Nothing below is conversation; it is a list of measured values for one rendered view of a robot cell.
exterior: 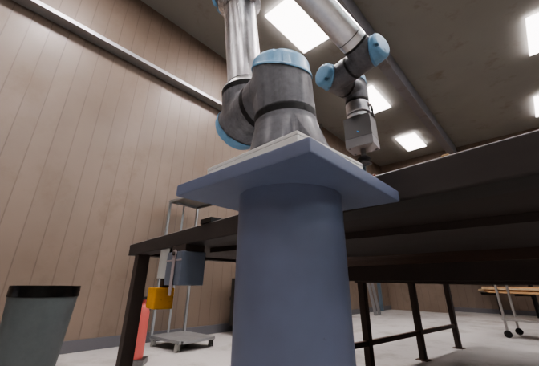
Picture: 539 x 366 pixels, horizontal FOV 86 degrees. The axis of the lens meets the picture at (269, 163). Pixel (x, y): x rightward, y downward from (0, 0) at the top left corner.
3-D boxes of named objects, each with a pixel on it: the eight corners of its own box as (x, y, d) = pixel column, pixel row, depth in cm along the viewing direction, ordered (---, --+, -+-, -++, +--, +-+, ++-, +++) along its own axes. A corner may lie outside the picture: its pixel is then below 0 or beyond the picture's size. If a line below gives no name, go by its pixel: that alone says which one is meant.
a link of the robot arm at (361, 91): (335, 79, 100) (353, 87, 104) (338, 106, 96) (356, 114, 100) (354, 66, 94) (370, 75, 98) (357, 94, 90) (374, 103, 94)
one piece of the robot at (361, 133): (378, 114, 96) (386, 159, 90) (352, 122, 101) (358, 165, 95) (368, 99, 89) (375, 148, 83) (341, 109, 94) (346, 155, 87)
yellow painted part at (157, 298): (152, 309, 114) (162, 247, 123) (144, 308, 120) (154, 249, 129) (172, 308, 119) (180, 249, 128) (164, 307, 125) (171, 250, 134)
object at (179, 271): (173, 296, 101) (180, 242, 108) (158, 294, 111) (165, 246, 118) (202, 295, 108) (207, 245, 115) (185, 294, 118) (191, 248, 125)
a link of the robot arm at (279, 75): (277, 92, 47) (272, 28, 52) (238, 128, 57) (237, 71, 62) (330, 111, 53) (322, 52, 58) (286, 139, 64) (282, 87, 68)
